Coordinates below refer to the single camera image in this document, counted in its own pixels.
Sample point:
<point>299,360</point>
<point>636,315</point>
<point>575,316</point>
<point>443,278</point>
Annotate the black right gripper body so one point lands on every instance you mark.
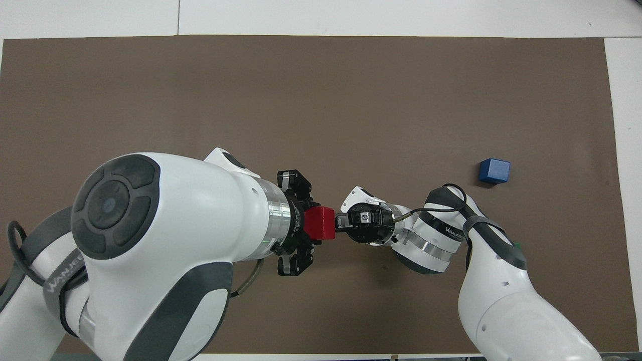
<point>381,225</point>

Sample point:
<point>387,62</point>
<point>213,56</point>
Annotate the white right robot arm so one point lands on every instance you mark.
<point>501,301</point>

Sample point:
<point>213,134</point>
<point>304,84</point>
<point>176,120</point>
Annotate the red wooden block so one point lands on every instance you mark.
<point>319,223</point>

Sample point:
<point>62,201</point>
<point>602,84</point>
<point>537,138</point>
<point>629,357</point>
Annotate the brown table mat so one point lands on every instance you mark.
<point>321,100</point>

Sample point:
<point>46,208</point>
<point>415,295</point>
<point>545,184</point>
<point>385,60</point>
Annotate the blue wooden block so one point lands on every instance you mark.
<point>494,171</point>

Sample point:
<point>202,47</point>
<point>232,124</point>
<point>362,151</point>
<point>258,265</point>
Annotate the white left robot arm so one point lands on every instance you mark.
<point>190,210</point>

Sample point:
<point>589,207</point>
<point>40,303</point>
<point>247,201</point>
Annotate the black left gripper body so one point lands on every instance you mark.
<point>297,225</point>

